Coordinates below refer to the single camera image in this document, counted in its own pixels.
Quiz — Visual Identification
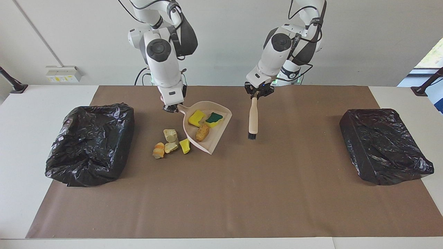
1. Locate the beige brush with black bristles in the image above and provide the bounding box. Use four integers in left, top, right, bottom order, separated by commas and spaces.
248, 97, 259, 140

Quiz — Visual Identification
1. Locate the pale beige foam chunk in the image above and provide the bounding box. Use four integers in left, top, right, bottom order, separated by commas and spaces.
163, 129, 179, 143

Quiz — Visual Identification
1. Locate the yellow sponge block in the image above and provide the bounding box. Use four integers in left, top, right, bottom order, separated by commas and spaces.
188, 110, 207, 127

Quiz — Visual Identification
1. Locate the brown bread roll shaped sponge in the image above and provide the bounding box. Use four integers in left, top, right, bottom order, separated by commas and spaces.
196, 124, 210, 142

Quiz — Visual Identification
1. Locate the small yellow sponge wedge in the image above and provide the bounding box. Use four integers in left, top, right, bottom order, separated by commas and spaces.
179, 138, 192, 155

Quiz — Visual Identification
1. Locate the green and yellow sponge piece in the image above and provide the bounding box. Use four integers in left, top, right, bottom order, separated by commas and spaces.
205, 112, 225, 128

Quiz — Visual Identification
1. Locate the beige plastic dustpan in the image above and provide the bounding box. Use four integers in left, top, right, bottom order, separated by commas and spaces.
177, 101, 233, 155

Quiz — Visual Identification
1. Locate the bin lined with black bag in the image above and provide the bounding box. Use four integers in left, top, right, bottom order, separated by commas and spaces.
45, 103, 135, 187
339, 109, 434, 186

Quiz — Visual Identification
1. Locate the brown paper table mat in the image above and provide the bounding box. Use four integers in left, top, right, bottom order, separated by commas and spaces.
26, 85, 443, 239

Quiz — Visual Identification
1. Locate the blue object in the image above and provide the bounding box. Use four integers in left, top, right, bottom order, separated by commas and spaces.
429, 95, 443, 114

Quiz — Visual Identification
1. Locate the window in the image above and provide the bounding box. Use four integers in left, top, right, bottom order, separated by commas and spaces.
414, 36, 443, 70

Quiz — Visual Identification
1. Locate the black cable at right arm base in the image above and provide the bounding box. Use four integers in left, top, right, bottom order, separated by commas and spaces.
134, 67, 150, 86

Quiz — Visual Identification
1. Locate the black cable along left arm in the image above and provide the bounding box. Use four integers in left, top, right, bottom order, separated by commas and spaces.
288, 0, 325, 82

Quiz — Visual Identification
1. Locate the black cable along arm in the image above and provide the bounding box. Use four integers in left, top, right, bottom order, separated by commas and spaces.
118, 0, 189, 99
288, 0, 325, 82

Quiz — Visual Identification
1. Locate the black cable along right arm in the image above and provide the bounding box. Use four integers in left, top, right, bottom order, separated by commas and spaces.
118, 0, 189, 99

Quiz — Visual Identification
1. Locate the white wall socket box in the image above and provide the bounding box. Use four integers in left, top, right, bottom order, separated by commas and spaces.
46, 66, 83, 83

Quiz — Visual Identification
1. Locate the white wall conduit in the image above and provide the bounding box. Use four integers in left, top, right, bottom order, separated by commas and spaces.
13, 0, 63, 68

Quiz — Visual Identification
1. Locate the black camera stand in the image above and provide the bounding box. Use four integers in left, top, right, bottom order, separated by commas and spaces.
411, 67, 443, 96
0, 66, 28, 94

